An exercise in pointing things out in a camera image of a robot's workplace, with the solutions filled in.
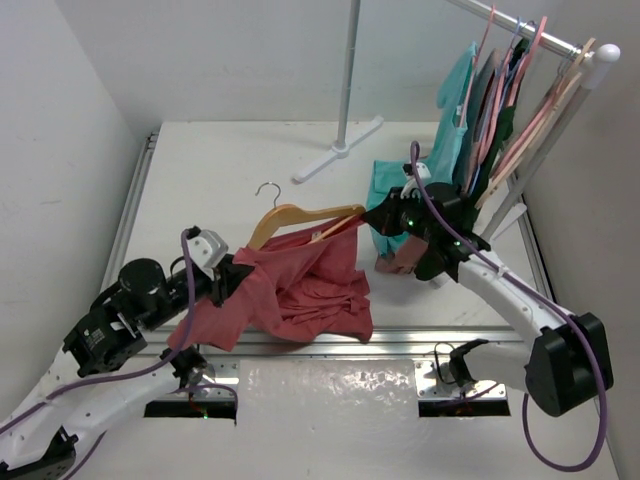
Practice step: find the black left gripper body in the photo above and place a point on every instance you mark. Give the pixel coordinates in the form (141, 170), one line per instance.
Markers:
(223, 279)

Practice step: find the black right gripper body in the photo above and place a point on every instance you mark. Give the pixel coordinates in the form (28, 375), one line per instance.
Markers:
(406, 215)

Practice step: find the salmon red t-shirt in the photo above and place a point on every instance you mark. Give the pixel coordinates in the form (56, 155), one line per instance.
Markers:
(297, 290)

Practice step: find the wooden clothes hanger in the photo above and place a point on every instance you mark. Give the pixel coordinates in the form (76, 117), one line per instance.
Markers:
(289, 214)

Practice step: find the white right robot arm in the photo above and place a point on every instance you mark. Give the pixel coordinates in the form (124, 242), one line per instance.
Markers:
(563, 360)

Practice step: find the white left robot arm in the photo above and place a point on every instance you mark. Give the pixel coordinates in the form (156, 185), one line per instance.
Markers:
(83, 394)

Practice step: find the pink hanger with blue hook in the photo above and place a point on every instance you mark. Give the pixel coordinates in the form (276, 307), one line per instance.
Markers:
(500, 124)

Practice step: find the beige empty hanger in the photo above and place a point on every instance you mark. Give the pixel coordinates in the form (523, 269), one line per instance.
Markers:
(540, 130)

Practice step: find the pink empty hanger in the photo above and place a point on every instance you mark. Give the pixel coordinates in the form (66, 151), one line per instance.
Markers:
(535, 120)

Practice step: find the beige pink garment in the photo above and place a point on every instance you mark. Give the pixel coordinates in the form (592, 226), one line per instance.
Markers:
(405, 259)

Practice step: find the white rack base foot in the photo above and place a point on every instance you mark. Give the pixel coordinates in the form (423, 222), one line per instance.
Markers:
(347, 139)

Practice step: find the dark green hanging garment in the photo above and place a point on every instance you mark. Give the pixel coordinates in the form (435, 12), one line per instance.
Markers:
(478, 115)

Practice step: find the grey rack upright pole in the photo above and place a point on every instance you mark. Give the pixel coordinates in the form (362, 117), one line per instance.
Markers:
(353, 21)

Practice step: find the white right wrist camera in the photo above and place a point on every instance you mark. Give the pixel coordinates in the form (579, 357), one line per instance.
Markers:
(412, 174)

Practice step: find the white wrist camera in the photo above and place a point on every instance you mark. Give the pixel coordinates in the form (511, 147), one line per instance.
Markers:
(412, 174)
(206, 249)

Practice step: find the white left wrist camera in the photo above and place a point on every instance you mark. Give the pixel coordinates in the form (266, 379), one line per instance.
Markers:
(206, 249)

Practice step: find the aluminium frame rail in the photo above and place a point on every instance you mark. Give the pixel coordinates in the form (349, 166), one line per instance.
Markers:
(335, 408)

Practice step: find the chrome hanging rail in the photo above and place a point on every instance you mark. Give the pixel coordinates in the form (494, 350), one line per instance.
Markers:
(523, 29)

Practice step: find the white rack corner post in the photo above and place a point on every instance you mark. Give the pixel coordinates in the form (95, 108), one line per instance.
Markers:
(574, 82)

